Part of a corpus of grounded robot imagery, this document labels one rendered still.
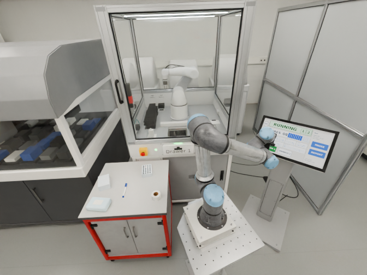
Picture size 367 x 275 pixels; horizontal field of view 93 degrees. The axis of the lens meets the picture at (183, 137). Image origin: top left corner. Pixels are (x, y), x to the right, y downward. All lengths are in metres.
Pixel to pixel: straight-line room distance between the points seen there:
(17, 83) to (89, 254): 1.62
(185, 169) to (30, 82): 1.41
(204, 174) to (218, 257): 0.47
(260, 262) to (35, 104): 2.21
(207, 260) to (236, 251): 0.18
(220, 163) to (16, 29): 5.13
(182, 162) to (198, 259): 0.92
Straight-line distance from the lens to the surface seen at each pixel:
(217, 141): 0.78
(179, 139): 1.61
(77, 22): 4.98
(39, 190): 2.20
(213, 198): 1.03
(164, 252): 1.90
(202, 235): 1.16
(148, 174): 1.57
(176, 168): 1.85
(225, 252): 1.22
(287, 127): 1.62
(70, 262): 2.30
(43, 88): 1.43
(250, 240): 1.28
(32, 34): 5.50
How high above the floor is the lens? 1.86
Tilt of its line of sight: 32 degrees down
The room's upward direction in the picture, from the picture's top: 2 degrees counter-clockwise
